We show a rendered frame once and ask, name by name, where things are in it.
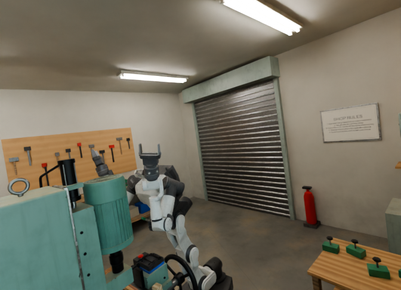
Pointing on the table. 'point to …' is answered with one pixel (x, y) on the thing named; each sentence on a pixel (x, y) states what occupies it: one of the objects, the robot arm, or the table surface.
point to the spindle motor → (110, 212)
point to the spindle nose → (116, 262)
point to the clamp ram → (138, 277)
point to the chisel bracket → (119, 278)
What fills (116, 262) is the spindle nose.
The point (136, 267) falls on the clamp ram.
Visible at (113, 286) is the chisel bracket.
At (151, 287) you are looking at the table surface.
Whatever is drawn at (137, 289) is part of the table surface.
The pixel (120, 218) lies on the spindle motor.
